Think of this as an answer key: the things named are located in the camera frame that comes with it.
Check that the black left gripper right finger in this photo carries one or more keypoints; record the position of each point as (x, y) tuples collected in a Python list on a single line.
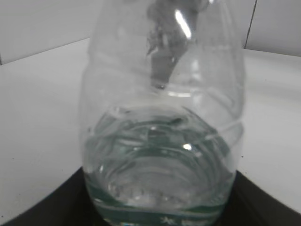
[(249, 205)]

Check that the clear plastic water bottle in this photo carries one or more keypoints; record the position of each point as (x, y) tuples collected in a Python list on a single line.
[(160, 111)]

